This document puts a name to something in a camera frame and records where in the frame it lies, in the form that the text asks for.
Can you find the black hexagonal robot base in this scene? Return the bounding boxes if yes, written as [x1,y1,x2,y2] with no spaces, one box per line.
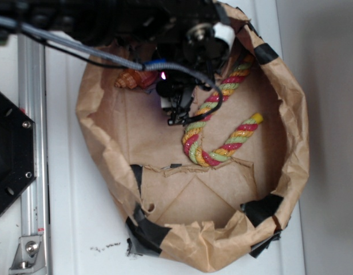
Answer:
[0,92,35,217]

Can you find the metal corner bracket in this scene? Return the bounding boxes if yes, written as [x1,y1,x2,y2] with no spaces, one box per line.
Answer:
[9,235,47,275]

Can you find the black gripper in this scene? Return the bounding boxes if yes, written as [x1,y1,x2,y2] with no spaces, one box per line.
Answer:
[153,17,236,127]

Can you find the orange spiral conch shell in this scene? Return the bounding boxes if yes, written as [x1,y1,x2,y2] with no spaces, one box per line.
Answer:
[114,69,158,89]

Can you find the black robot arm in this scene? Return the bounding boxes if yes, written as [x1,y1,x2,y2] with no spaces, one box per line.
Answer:
[0,1,235,125]

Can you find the grey braided cable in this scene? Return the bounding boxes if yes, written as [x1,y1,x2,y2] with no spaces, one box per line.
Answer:
[0,14,214,87]

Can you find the aluminium extrusion rail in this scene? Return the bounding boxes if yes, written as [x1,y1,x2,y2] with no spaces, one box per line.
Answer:
[10,35,52,274]

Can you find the brown paper-lined round bin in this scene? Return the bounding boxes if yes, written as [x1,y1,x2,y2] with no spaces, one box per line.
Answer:
[76,5,309,272]

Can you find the red yellow green twisted rope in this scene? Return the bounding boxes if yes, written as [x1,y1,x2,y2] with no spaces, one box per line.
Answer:
[181,54,264,167]

